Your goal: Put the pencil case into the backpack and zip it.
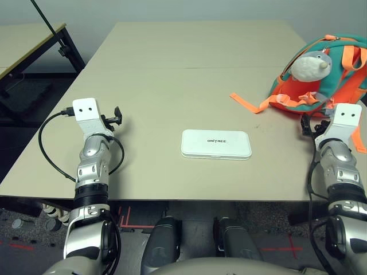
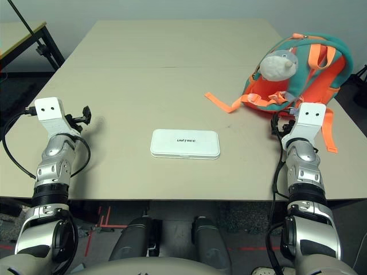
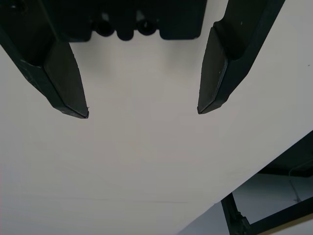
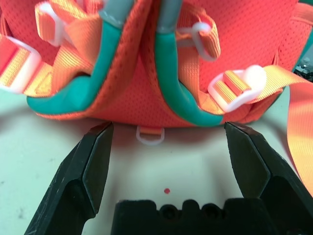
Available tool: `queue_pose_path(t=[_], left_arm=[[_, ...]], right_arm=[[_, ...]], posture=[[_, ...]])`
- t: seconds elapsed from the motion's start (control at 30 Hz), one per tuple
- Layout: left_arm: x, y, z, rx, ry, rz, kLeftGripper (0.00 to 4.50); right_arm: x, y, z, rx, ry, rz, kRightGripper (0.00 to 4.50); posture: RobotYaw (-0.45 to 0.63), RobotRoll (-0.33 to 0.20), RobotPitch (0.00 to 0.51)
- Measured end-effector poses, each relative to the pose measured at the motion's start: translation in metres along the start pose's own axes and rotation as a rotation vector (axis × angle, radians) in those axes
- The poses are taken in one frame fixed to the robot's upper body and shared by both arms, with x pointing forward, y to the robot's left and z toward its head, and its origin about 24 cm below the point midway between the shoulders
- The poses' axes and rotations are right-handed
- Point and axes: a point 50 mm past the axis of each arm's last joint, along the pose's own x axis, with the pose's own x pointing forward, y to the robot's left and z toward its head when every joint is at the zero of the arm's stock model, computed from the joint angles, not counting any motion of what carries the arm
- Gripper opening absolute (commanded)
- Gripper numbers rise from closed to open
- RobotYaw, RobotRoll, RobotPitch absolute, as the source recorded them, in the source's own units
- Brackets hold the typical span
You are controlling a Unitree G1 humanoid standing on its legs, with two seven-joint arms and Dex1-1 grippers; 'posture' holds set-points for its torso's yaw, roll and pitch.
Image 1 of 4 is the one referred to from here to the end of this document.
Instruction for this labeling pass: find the thin black clamp pole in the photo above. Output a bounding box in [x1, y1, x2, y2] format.
[30, 0, 67, 56]

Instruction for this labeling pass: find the black floor mat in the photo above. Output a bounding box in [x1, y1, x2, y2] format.
[0, 77, 54, 115]

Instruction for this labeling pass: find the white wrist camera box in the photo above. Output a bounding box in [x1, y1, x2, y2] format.
[72, 97, 114, 138]
[315, 103, 362, 147]

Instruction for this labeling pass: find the dark grey left robot leg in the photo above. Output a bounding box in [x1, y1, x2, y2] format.
[142, 216, 183, 273]

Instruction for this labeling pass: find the beige black-framed side table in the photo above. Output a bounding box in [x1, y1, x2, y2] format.
[0, 22, 87, 115]

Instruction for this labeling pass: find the beige robot torso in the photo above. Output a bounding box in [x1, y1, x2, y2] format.
[154, 257, 325, 275]

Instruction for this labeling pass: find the teal and orange backpack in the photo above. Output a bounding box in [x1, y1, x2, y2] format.
[229, 34, 367, 154]

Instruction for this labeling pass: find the grey white plush toy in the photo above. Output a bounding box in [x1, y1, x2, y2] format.
[291, 49, 333, 81]

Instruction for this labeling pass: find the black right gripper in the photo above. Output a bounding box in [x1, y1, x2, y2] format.
[300, 113, 333, 140]

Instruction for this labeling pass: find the white corrugated hose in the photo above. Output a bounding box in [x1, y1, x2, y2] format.
[42, 203, 71, 227]

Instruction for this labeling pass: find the dark grey robot leg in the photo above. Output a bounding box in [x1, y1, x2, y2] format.
[213, 216, 264, 262]
[142, 216, 183, 273]

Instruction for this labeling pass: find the dark grey right robot leg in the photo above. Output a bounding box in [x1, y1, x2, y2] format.
[213, 216, 264, 262]

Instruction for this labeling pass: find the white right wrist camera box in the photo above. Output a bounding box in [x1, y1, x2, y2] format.
[315, 103, 362, 147]

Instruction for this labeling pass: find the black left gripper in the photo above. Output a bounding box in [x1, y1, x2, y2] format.
[100, 106, 123, 132]

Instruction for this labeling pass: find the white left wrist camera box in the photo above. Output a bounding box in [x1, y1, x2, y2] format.
[72, 97, 114, 138]

